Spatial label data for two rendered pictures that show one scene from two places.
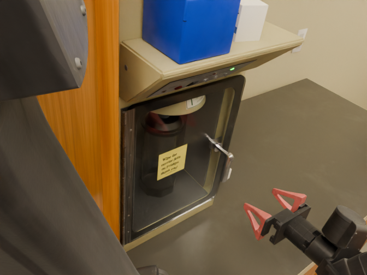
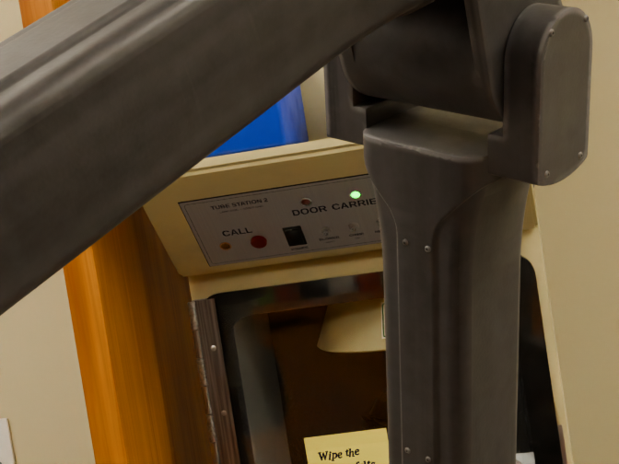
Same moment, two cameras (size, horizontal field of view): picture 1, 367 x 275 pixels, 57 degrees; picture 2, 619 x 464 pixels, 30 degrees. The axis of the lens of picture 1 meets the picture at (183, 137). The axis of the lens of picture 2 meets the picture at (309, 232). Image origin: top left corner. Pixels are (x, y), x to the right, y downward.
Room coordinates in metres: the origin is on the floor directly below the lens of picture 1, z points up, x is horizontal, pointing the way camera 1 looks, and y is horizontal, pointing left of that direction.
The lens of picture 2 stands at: (-0.03, -0.81, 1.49)
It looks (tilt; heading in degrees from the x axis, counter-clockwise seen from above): 3 degrees down; 54
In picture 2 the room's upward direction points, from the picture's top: 9 degrees counter-clockwise
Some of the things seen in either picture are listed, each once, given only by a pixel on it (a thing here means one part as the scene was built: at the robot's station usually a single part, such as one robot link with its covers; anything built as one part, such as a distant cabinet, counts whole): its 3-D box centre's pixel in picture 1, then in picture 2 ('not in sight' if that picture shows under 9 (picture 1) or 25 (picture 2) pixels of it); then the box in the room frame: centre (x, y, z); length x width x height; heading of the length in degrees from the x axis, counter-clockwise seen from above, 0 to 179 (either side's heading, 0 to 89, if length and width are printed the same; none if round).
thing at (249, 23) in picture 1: (243, 18); not in sight; (0.59, -0.07, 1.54); 0.05 x 0.05 x 0.06; 28
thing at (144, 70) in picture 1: (215, 66); (337, 199); (0.56, -0.04, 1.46); 0.32 x 0.11 x 0.10; 133
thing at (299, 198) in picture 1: (284, 204); not in sight; (0.55, -0.25, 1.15); 0.09 x 0.07 x 0.07; 41
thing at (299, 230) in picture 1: (299, 231); not in sight; (0.47, -0.27, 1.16); 0.10 x 0.07 x 0.07; 131
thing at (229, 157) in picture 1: (222, 163); not in sight; (0.64, -0.10, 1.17); 0.05 x 0.03 x 0.10; 42
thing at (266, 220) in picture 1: (263, 216); not in sight; (0.50, -0.20, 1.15); 0.09 x 0.07 x 0.07; 41
